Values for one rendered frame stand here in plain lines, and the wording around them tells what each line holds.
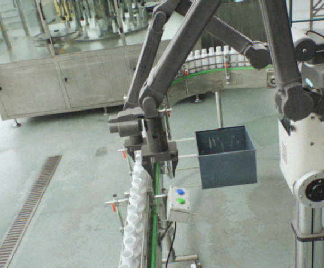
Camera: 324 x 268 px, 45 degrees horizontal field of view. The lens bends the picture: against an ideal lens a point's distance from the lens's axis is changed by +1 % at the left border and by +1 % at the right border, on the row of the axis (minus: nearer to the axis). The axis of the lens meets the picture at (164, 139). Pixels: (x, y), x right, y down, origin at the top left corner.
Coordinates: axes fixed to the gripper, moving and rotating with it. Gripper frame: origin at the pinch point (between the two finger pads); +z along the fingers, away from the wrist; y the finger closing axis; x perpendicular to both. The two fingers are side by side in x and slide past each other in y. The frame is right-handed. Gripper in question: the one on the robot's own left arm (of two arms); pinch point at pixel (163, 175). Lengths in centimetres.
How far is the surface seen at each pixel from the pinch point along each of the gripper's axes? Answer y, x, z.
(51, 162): -150, 277, 138
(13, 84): -212, 386, 76
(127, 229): -16.0, 7.6, 24.9
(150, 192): -9.9, 34.0, 28.9
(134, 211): -14.2, 16.4, 24.1
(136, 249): -12.6, -0.3, 26.8
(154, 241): -9.5, 17.7, 40.1
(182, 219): 2.4, 21.5, 34.4
